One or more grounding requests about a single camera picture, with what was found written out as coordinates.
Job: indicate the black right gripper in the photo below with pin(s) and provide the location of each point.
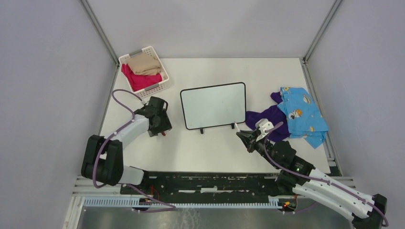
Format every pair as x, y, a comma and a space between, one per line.
250, 144

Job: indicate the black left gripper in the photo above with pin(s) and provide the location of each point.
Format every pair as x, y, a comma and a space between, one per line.
165, 125

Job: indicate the black framed whiteboard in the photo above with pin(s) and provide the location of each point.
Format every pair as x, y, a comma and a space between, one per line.
214, 106

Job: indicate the white whiteboard marker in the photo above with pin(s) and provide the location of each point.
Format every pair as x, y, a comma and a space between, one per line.
236, 127

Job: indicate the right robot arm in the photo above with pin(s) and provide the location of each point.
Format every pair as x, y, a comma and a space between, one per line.
300, 177

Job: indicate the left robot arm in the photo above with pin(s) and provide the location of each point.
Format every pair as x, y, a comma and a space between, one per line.
103, 160

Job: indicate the purple cloth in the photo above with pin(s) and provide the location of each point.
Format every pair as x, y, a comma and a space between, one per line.
272, 114

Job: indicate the magenta cloth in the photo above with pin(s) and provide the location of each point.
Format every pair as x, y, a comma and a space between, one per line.
139, 82

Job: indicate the beige folded cloth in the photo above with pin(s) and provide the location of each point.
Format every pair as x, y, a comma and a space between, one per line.
143, 64

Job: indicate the blue patterned cloth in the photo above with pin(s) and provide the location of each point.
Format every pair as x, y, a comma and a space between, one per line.
304, 120

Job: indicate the white plastic basket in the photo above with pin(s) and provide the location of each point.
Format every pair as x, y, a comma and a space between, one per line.
158, 87

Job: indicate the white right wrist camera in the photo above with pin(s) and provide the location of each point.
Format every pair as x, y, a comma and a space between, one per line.
264, 127

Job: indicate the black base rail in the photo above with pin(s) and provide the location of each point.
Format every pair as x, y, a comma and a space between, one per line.
211, 188

